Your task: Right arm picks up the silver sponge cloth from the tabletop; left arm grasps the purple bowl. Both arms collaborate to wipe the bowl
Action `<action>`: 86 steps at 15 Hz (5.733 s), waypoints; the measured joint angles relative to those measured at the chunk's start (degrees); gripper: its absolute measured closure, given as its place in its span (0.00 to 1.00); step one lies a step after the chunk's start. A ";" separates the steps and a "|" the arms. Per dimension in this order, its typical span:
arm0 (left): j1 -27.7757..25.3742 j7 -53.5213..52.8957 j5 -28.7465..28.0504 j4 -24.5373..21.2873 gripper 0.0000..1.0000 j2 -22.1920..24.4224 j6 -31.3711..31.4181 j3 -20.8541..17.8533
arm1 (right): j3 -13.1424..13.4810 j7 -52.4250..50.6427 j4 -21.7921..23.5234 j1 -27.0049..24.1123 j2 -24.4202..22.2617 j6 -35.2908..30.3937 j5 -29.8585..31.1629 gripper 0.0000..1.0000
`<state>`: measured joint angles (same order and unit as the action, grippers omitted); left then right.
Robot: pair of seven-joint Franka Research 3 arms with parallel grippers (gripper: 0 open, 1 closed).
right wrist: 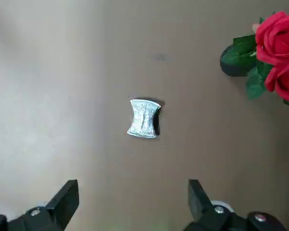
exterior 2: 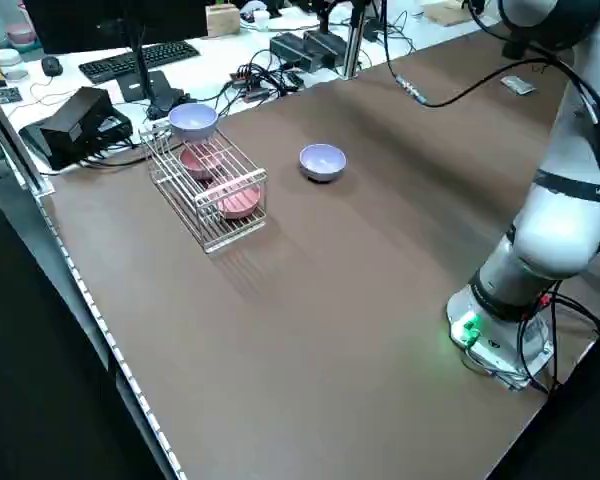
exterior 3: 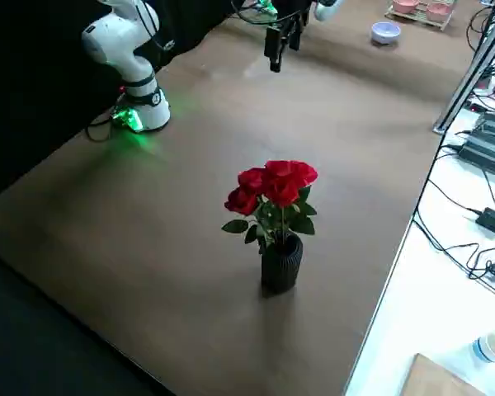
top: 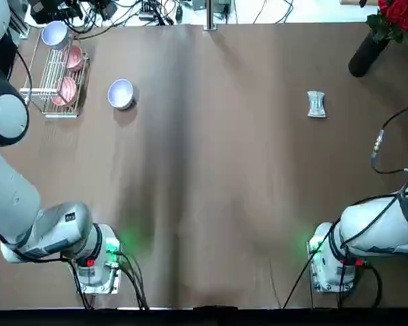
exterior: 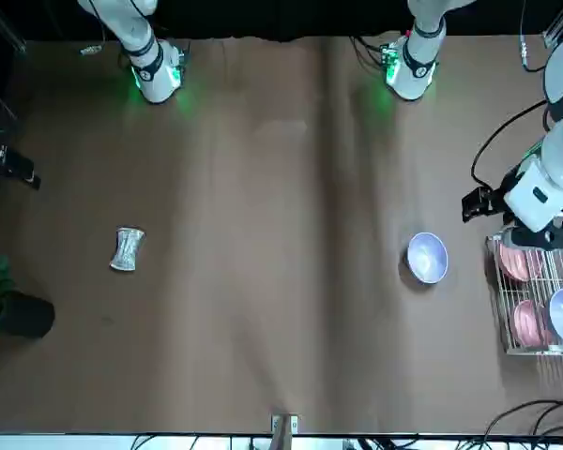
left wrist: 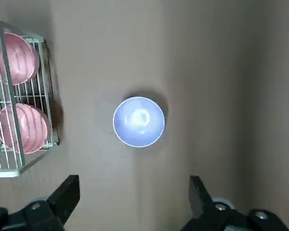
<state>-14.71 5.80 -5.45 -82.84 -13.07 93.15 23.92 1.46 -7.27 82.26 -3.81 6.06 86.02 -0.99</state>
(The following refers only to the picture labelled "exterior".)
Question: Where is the silver sponge cloth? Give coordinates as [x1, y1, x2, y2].
[109, 227, 147, 273]

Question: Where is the black flower pot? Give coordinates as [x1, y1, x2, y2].
[0, 292, 56, 338]

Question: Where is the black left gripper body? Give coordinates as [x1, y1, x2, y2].
[491, 169, 522, 224]

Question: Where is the aluminium camera post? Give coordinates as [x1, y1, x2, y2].
[270, 413, 299, 450]

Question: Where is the metal wire dish rack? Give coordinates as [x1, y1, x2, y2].
[485, 210, 563, 357]

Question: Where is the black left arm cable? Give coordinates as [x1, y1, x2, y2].
[470, 99, 551, 188]

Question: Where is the white desk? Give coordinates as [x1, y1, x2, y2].
[0, 434, 563, 450]

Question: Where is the grey cable with connector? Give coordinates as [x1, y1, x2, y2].
[519, 0, 546, 73]

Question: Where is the pink bowl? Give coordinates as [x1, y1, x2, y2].
[498, 241, 545, 282]
[512, 299, 557, 348]

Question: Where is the aluminium frame post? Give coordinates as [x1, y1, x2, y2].
[542, 17, 563, 48]

